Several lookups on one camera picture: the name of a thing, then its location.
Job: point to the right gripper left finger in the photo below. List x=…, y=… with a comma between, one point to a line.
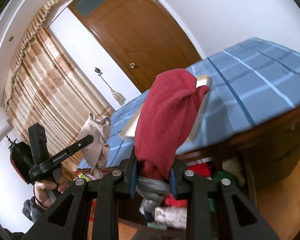
x=88, y=208

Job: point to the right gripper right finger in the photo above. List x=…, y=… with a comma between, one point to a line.
x=216, y=210

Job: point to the beige towel-like underwear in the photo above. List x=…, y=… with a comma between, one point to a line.
x=96, y=153

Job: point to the white pink underwear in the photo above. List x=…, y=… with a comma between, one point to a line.
x=163, y=217

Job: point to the green black underwear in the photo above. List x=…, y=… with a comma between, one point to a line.
x=218, y=177

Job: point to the bright red underwear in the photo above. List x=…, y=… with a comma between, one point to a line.
x=202, y=170

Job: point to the dark red underwear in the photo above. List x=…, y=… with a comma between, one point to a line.
x=156, y=154

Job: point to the person's left hand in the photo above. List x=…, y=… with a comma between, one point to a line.
x=40, y=189

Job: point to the small beige cloth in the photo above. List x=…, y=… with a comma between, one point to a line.
x=232, y=165

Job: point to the dark wooden dresser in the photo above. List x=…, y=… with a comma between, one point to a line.
x=271, y=152

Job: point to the beige striped curtain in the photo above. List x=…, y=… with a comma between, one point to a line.
x=43, y=86

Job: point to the curtain tassel on hook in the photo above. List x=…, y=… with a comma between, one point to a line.
x=117, y=96

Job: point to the blue plaid tablecloth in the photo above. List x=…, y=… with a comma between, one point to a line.
x=251, y=82

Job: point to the brown wooden door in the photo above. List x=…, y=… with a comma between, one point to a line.
x=140, y=35

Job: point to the dark bag on wall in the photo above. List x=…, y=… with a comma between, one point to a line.
x=21, y=159

